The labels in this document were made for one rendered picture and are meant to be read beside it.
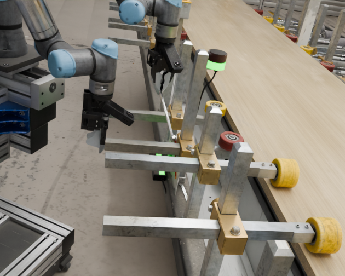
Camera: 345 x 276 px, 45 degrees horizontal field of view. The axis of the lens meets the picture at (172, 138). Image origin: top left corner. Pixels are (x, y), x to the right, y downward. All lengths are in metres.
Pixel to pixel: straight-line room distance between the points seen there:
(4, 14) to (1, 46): 0.10
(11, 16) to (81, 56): 0.34
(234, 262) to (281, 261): 0.67
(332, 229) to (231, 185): 0.25
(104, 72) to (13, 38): 0.37
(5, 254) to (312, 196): 1.24
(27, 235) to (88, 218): 0.50
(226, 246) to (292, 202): 0.33
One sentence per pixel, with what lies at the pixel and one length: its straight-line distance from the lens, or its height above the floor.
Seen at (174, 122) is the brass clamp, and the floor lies 0.84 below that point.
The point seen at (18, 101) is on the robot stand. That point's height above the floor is 0.91.
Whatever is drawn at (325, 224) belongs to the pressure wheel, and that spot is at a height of 0.98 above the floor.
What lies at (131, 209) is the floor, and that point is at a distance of 2.45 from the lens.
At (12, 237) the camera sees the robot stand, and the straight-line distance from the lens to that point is 1.97.
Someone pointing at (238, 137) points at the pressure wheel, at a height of 0.91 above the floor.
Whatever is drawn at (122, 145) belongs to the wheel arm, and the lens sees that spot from 1.35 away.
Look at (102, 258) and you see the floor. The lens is 2.16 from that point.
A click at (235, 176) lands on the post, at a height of 1.07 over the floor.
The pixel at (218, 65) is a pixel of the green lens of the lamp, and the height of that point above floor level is 1.14.
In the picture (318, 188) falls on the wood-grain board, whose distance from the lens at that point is 1.29.
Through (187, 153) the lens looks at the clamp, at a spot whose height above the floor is 0.86.
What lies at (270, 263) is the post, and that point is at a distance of 0.70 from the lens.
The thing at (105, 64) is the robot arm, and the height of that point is 1.13.
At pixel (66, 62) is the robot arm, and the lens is 1.15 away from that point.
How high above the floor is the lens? 1.54
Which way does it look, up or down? 28 degrees down
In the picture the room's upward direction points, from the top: 10 degrees clockwise
